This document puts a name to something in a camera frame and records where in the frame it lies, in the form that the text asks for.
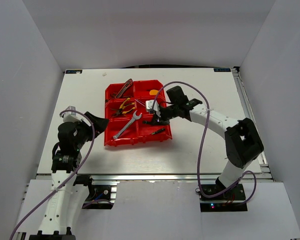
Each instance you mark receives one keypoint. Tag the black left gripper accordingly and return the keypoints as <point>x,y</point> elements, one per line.
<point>100,124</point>

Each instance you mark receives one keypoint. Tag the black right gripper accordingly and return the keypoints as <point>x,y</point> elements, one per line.
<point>157,121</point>

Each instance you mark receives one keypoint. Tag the green black precision screwdriver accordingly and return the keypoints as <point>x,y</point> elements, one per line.
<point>147,122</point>
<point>161,130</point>

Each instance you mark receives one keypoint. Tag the silver open-end wrench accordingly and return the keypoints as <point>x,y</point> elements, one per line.
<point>134,118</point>

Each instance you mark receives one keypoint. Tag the yellow handled pliers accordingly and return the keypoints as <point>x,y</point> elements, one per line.
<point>130,106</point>
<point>119,111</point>

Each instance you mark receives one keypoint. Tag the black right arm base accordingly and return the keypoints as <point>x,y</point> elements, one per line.
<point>230,201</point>

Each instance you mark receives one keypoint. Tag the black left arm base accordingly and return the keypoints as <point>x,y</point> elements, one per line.
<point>102,195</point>

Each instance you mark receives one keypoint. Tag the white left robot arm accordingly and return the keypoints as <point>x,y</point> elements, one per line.
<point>68,190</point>

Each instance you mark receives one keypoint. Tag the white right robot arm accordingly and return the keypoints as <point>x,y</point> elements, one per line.
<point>242,141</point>

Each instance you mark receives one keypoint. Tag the red six-compartment organizer tray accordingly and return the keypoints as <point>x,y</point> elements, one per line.
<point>137,132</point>

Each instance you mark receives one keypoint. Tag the blue corner label sticker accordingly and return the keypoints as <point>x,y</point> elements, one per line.
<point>73,71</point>
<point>222,70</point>

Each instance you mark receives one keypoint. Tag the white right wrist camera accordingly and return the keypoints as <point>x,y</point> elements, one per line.
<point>152,107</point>

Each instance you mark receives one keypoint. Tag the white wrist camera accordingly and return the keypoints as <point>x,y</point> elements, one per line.
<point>70,115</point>
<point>152,107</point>

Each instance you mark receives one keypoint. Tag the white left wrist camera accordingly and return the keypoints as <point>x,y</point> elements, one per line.
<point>70,115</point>

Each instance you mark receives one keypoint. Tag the aluminium table frame rail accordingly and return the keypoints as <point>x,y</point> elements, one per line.
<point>159,177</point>

